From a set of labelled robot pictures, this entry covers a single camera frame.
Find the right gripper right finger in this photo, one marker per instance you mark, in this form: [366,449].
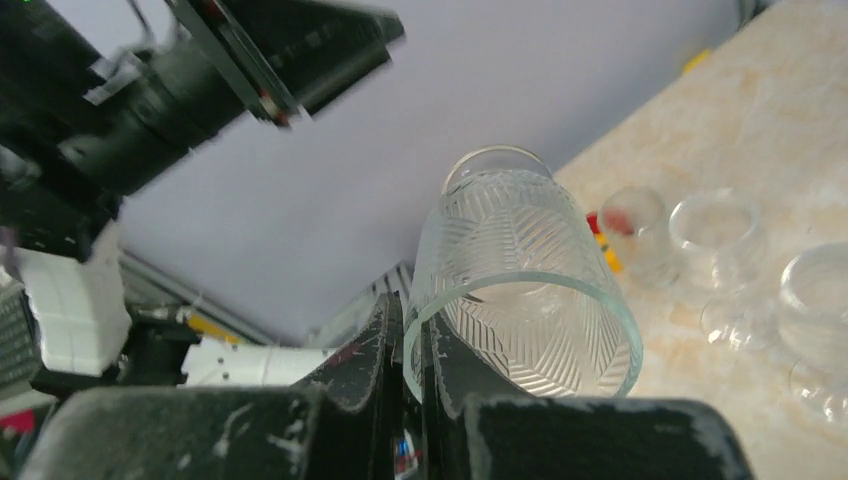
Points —
[477,425]

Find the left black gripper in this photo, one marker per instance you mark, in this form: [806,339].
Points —
[285,57]

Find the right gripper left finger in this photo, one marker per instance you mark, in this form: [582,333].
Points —
[339,422]

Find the clear wine glass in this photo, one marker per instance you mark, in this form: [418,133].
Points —
[720,239]
[813,327]

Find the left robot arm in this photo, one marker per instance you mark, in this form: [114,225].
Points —
[80,133]

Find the red yellow toy block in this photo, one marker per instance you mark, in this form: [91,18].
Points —
[601,240]

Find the yellow left edge clip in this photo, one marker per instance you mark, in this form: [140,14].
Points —
[694,61]

